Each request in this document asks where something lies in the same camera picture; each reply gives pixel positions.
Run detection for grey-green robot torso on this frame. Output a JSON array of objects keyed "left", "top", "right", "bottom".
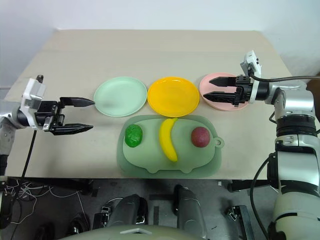
[{"left": 57, "top": 223, "right": 209, "bottom": 240}]

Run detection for black metal floor bracket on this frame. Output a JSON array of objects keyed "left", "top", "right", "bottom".
[
  {"left": 93, "top": 204, "right": 113, "bottom": 230},
  {"left": 225, "top": 204, "right": 256, "bottom": 240}
]

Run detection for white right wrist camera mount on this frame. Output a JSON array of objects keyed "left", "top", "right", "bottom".
[{"left": 239, "top": 50, "right": 264, "bottom": 105}]

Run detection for dark red toy apple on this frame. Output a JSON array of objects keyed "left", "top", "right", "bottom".
[{"left": 190, "top": 126, "right": 211, "bottom": 148}]

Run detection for thick black cable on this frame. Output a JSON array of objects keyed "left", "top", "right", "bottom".
[{"left": 249, "top": 155, "right": 276, "bottom": 240}]

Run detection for light green plate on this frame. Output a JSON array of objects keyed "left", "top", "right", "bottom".
[{"left": 93, "top": 76, "right": 148, "bottom": 118}]

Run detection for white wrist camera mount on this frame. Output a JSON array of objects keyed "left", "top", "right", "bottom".
[
  {"left": 20, "top": 77, "right": 48, "bottom": 131},
  {"left": 239, "top": 50, "right": 264, "bottom": 105}
]

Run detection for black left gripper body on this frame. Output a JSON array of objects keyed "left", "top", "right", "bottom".
[{"left": 34, "top": 100, "right": 67, "bottom": 133}]

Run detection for yellow toy banana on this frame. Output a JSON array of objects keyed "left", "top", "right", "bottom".
[{"left": 158, "top": 117, "right": 179, "bottom": 163}]

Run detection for green bumpy toy fruit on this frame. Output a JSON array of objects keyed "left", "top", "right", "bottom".
[{"left": 124, "top": 123, "right": 144, "bottom": 149}]

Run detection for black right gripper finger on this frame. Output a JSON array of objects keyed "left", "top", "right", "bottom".
[
  {"left": 209, "top": 76, "right": 237, "bottom": 88},
  {"left": 203, "top": 91, "right": 237, "bottom": 104}
]

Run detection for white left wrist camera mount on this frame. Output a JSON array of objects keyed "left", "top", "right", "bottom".
[{"left": 20, "top": 77, "right": 48, "bottom": 131}]

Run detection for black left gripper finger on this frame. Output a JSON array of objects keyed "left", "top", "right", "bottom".
[
  {"left": 59, "top": 96, "right": 96, "bottom": 109},
  {"left": 49, "top": 123, "right": 95, "bottom": 137}
]

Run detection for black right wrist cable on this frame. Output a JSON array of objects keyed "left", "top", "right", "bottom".
[{"left": 248, "top": 66, "right": 320, "bottom": 83}]

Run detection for white loose wires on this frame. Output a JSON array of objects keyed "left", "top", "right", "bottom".
[{"left": 3, "top": 181, "right": 85, "bottom": 226}]

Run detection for dark grey rounded housing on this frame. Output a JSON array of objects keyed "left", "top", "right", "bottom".
[
  {"left": 106, "top": 193, "right": 149, "bottom": 229},
  {"left": 174, "top": 184, "right": 209, "bottom": 239}
]

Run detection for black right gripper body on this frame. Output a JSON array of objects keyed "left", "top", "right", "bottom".
[{"left": 233, "top": 74, "right": 254, "bottom": 109}]

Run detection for pink plate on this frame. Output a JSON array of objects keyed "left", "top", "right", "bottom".
[{"left": 199, "top": 72, "right": 251, "bottom": 112}]

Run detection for green serving tray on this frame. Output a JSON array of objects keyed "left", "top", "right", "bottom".
[{"left": 116, "top": 114, "right": 225, "bottom": 180}]

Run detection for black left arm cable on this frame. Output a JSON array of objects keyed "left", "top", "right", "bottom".
[{"left": 20, "top": 129, "right": 38, "bottom": 179}]

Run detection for yellow plate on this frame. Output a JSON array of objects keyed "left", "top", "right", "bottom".
[{"left": 147, "top": 76, "right": 201, "bottom": 118}]

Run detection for brown cardboard box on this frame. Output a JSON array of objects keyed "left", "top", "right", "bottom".
[{"left": 305, "top": 71, "right": 320, "bottom": 95}]

